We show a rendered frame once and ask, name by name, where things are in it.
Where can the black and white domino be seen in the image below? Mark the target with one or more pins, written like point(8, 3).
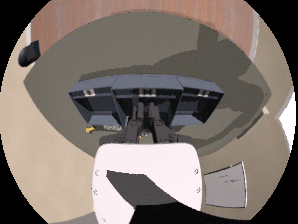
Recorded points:
point(113, 127)

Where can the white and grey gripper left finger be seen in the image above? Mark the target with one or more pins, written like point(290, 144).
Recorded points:
point(130, 133)

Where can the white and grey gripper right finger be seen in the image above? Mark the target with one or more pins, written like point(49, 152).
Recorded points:
point(163, 133)

